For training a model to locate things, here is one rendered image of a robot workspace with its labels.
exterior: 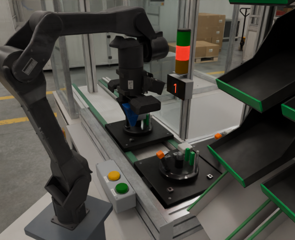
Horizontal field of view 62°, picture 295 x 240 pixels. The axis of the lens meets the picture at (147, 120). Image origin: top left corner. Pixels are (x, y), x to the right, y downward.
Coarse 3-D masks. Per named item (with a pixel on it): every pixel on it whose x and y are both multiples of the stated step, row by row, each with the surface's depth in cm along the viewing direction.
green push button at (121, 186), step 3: (120, 183) 81; (123, 183) 81; (117, 186) 79; (120, 186) 79; (123, 186) 79; (126, 186) 79; (117, 189) 78; (120, 189) 78; (123, 189) 78; (126, 189) 79; (120, 192) 78; (123, 192) 78
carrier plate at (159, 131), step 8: (152, 120) 122; (112, 128) 115; (120, 128) 115; (160, 128) 115; (112, 136) 111; (120, 136) 108; (128, 136) 108; (144, 136) 108; (152, 136) 108; (160, 136) 108; (168, 136) 109; (120, 144) 103; (128, 144) 102; (136, 144) 102; (144, 144) 104
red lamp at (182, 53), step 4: (176, 48) 90; (180, 48) 88; (184, 48) 88; (188, 48) 88; (176, 52) 90; (180, 52) 89; (184, 52) 88; (188, 52) 89; (176, 56) 91; (180, 56) 89; (184, 56) 89; (188, 56) 90
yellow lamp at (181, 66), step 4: (176, 60) 91; (180, 60) 90; (184, 60) 90; (188, 60) 91; (176, 64) 92; (180, 64) 90; (184, 64) 90; (188, 64) 92; (176, 68) 92; (180, 68) 91; (184, 68) 91; (176, 72) 93; (180, 72) 92; (184, 72) 92
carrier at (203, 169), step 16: (144, 160) 92; (160, 160) 92; (176, 160) 84; (192, 160) 85; (144, 176) 85; (160, 176) 84; (176, 176) 81; (192, 176) 81; (160, 192) 77; (176, 192) 77; (192, 192) 77
